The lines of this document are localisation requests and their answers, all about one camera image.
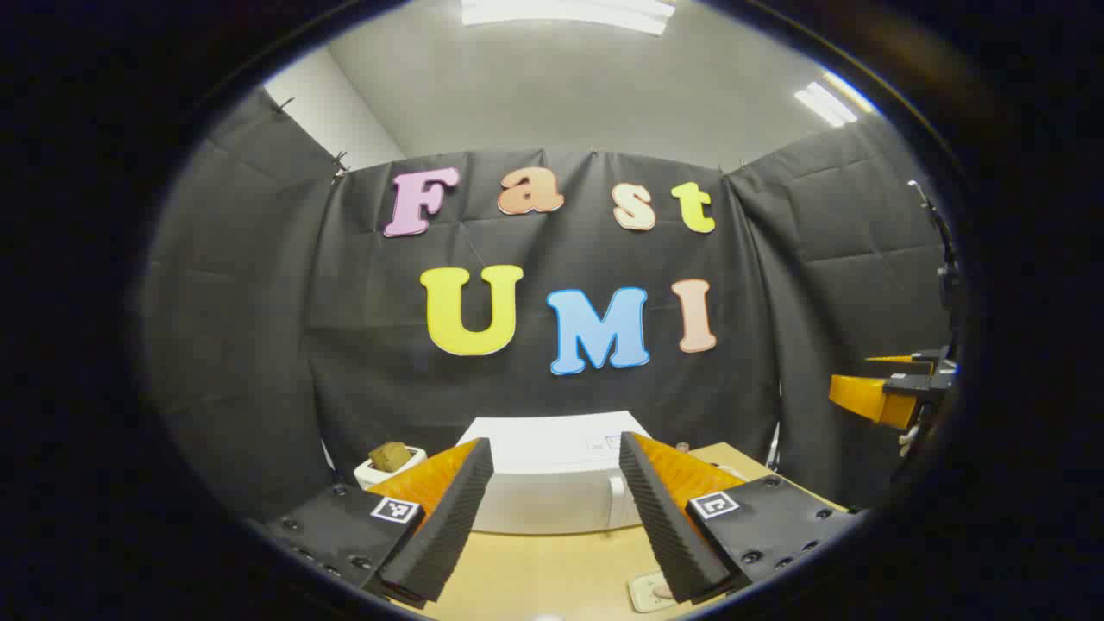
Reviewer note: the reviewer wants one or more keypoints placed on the brown bread slice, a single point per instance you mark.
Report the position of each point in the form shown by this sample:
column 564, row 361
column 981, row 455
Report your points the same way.
column 390, row 455

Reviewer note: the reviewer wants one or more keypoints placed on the long ceiling light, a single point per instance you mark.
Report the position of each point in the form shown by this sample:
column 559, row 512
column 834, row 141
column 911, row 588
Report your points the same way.
column 565, row 13

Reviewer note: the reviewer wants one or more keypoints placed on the black backdrop cloth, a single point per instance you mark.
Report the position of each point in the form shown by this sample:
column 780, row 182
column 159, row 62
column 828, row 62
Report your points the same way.
column 259, row 345

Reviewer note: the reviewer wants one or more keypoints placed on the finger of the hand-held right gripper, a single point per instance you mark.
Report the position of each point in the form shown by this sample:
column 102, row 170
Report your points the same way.
column 897, row 358
column 862, row 397

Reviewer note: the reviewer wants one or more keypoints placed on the white microwave oven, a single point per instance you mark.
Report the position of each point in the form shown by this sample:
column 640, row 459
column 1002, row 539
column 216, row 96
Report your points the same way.
column 552, row 466

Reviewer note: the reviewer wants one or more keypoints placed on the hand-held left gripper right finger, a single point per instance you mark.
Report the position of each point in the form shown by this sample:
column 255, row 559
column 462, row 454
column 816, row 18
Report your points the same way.
column 660, row 526

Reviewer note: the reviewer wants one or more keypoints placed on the small ceiling light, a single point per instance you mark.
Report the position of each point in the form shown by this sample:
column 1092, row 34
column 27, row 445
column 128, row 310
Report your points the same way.
column 832, row 102

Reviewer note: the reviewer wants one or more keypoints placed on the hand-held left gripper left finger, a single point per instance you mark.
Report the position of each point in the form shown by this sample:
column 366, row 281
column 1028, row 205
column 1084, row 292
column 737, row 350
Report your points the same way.
column 448, row 526

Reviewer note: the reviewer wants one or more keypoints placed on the cream cherry print tray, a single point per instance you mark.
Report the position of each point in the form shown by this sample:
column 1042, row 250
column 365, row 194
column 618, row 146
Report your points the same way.
column 647, row 593

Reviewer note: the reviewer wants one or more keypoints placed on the white toaster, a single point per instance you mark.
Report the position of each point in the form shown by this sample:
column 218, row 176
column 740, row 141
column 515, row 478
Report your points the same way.
column 379, row 477

